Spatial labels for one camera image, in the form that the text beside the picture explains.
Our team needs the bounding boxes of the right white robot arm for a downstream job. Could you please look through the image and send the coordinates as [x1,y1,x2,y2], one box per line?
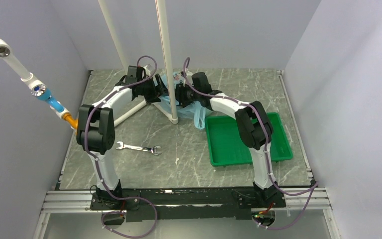
[176,69,276,207]

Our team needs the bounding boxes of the light blue plastic bag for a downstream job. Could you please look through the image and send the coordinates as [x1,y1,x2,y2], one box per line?
[159,72,212,129]

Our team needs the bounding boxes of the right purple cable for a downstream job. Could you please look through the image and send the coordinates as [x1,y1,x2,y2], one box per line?
[182,57,320,231]

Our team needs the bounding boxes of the purple cable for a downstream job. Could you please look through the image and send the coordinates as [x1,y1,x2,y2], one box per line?
[84,55,159,239]
[182,57,320,231]

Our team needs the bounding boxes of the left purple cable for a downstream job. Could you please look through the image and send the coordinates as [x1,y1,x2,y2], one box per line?
[84,55,159,239]

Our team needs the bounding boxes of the white PVC pipe stand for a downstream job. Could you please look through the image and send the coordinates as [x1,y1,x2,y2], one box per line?
[98,0,179,124]

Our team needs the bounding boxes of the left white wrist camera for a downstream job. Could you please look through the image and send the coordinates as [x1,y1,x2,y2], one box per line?
[142,64,155,79]

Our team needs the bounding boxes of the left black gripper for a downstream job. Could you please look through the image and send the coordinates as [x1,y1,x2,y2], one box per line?
[138,74,172,104]

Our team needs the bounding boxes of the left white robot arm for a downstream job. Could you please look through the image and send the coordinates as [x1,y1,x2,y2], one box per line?
[76,65,164,209]

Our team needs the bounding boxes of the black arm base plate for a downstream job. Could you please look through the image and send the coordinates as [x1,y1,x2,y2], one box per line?
[90,186,286,222]

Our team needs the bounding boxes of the aluminium rail frame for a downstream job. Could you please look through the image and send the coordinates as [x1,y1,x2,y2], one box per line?
[33,187,341,239]

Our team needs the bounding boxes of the green plastic tray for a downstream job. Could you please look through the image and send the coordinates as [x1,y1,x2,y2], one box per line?
[205,113,293,167]

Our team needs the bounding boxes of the silver combination wrench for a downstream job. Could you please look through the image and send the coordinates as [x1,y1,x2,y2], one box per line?
[115,141,162,156]

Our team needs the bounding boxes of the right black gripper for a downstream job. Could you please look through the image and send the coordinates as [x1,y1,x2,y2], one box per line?
[169,84,201,107]

